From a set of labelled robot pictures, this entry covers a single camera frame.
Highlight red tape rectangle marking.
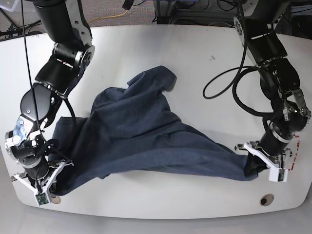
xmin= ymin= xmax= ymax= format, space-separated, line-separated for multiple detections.
xmin=289 ymin=134 xmax=301 ymax=171

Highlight table cable grommet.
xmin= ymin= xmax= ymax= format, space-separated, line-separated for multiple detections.
xmin=259 ymin=194 xmax=274 ymax=207
xmin=51 ymin=195 xmax=61 ymax=204

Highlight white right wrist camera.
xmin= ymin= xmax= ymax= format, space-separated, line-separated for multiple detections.
xmin=34 ymin=192 xmax=51 ymax=206

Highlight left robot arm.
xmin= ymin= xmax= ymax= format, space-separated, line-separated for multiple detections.
xmin=228 ymin=0 xmax=312 ymax=182

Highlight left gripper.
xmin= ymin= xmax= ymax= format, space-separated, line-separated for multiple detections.
xmin=234 ymin=141 xmax=293 ymax=178

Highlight blue T-shirt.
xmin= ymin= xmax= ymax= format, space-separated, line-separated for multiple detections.
xmin=53 ymin=66 xmax=258 ymax=196

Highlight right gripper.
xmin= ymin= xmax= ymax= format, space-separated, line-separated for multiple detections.
xmin=11 ymin=159 xmax=74 ymax=195

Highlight right table cable grommet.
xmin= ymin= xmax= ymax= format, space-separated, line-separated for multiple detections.
xmin=259 ymin=194 xmax=274 ymax=207

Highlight left table cable grommet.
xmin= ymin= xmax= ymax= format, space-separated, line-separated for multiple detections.
xmin=51 ymin=195 xmax=61 ymax=204

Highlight yellow cable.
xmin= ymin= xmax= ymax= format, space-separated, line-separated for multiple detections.
xmin=89 ymin=8 xmax=129 ymax=25

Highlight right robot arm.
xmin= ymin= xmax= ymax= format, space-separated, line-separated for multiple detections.
xmin=5 ymin=0 xmax=95 ymax=195

